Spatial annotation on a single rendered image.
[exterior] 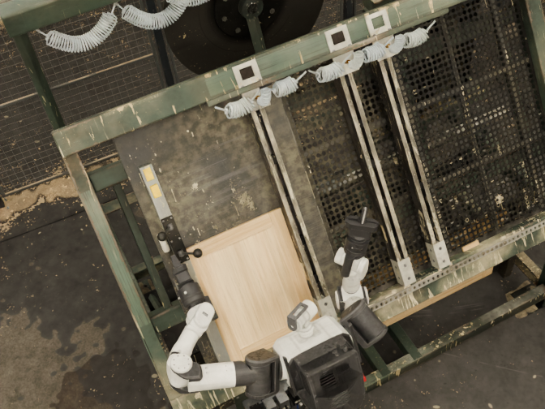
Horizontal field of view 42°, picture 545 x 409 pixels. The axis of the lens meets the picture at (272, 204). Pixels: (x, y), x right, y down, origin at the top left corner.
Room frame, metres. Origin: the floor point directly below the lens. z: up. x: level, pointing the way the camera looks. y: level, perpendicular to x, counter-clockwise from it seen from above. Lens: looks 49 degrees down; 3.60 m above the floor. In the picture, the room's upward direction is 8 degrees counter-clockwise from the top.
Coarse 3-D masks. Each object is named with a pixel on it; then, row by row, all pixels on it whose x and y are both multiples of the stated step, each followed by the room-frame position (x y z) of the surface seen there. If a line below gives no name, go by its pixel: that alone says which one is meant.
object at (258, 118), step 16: (240, 64) 2.21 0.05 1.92; (256, 64) 2.22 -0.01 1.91; (240, 80) 2.17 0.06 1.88; (256, 80) 2.18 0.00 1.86; (240, 96) 2.21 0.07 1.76; (256, 96) 2.12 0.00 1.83; (256, 112) 2.15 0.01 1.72; (256, 128) 2.09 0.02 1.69; (272, 144) 2.06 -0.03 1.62; (272, 160) 2.02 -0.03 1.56; (272, 176) 1.99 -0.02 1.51; (288, 192) 1.95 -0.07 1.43; (288, 208) 1.91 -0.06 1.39; (288, 224) 1.89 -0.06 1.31; (304, 224) 1.87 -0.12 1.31; (304, 240) 1.83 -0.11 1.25; (304, 256) 1.79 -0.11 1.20; (320, 272) 1.75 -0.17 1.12; (320, 288) 1.72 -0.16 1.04; (320, 304) 1.66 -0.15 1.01; (336, 320) 1.62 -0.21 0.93
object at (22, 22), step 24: (24, 0) 2.41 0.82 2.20; (48, 0) 2.38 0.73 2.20; (72, 0) 2.41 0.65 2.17; (96, 0) 2.44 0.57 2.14; (120, 0) 2.47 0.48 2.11; (24, 24) 2.34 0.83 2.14; (48, 24) 2.37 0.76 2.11; (24, 48) 2.36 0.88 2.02; (264, 48) 2.66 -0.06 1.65; (48, 96) 2.41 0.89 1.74
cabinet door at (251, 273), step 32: (256, 224) 1.88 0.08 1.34; (192, 256) 1.77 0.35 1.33; (224, 256) 1.79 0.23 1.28; (256, 256) 1.80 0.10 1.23; (288, 256) 1.81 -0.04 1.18; (224, 288) 1.70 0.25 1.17; (256, 288) 1.71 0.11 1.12; (288, 288) 1.73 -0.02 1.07; (224, 320) 1.61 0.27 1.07; (256, 320) 1.63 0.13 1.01
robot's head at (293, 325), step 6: (300, 306) 1.38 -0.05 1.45; (306, 306) 1.38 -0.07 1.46; (300, 312) 1.35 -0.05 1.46; (288, 318) 1.33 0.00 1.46; (294, 318) 1.32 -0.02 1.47; (288, 324) 1.33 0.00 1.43; (294, 324) 1.31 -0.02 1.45; (300, 324) 1.31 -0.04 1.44; (294, 330) 1.31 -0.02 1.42; (300, 330) 1.31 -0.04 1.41
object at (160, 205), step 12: (144, 168) 1.96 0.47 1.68; (144, 180) 1.93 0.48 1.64; (156, 180) 1.93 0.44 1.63; (156, 204) 1.87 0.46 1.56; (168, 216) 1.85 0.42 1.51; (168, 240) 1.80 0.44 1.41; (192, 276) 1.71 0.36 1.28; (216, 324) 1.59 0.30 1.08; (216, 336) 1.55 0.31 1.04; (216, 348) 1.52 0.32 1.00; (228, 360) 1.49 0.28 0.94
